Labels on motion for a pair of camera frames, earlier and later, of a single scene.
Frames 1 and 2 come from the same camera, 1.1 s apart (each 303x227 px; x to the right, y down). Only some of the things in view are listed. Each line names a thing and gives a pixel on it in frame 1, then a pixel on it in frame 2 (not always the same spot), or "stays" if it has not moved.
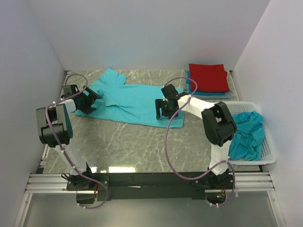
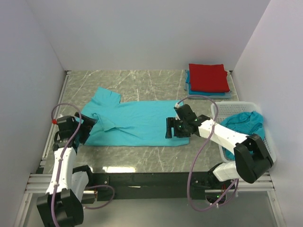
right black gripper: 160,103 to 172,122
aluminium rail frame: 43,182 stays
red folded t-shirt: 210,78 stays
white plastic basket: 269,154 stays
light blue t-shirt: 129,102 to 131,123
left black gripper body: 86,101 to 84,129
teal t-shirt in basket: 247,142 stays
